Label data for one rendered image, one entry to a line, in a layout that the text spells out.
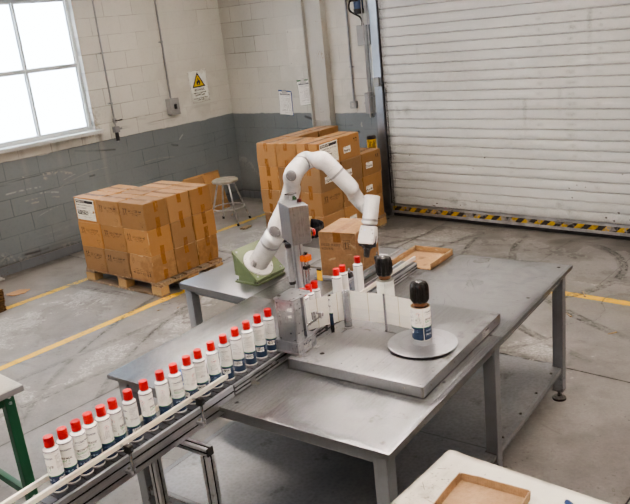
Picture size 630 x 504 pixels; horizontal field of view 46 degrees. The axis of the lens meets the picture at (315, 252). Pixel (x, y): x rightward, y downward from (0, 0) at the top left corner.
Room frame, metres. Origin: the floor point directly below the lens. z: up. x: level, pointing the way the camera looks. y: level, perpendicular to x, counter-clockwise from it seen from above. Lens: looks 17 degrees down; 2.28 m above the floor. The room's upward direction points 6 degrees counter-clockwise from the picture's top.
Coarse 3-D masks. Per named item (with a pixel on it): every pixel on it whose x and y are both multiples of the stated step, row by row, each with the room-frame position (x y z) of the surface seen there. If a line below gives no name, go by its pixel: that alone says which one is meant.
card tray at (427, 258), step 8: (416, 248) 4.44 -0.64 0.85; (424, 248) 4.41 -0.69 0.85; (432, 248) 4.38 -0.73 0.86; (440, 248) 4.34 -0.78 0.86; (448, 248) 4.31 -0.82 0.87; (400, 256) 4.29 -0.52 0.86; (408, 256) 4.35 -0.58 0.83; (416, 256) 4.33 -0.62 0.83; (424, 256) 4.31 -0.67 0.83; (432, 256) 4.30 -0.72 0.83; (440, 256) 4.28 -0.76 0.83; (448, 256) 4.25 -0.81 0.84; (392, 264) 4.21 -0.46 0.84; (424, 264) 4.16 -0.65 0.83; (432, 264) 4.08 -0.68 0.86
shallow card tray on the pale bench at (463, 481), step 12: (456, 480) 2.04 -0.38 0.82; (468, 480) 2.05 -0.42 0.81; (480, 480) 2.03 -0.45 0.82; (492, 480) 2.00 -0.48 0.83; (444, 492) 1.98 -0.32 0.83; (456, 492) 2.00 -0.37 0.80; (468, 492) 2.00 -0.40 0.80; (480, 492) 1.99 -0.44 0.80; (492, 492) 1.98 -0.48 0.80; (504, 492) 1.98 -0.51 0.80; (516, 492) 1.96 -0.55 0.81; (528, 492) 1.92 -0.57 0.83
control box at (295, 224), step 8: (288, 200) 3.47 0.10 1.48; (296, 200) 3.45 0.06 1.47; (280, 208) 3.45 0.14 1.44; (288, 208) 3.33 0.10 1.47; (296, 208) 3.34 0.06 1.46; (304, 208) 3.35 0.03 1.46; (280, 216) 3.47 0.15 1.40; (288, 216) 3.34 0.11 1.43; (296, 216) 3.34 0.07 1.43; (304, 216) 3.35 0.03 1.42; (288, 224) 3.35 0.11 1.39; (296, 224) 3.34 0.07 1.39; (304, 224) 3.35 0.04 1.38; (288, 232) 3.37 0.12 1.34; (296, 232) 3.33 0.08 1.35; (304, 232) 3.35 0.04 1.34; (288, 240) 3.38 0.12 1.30; (296, 240) 3.33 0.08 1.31; (304, 240) 3.35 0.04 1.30
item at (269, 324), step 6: (264, 312) 3.06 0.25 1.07; (270, 312) 3.06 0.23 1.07; (264, 318) 3.06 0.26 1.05; (270, 318) 3.05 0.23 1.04; (264, 324) 3.05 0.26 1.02; (270, 324) 3.04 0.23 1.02; (264, 330) 3.06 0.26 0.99; (270, 330) 3.04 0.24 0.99; (270, 336) 3.04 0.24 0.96; (270, 342) 3.04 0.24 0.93; (270, 348) 3.04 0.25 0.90; (276, 348) 3.05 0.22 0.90
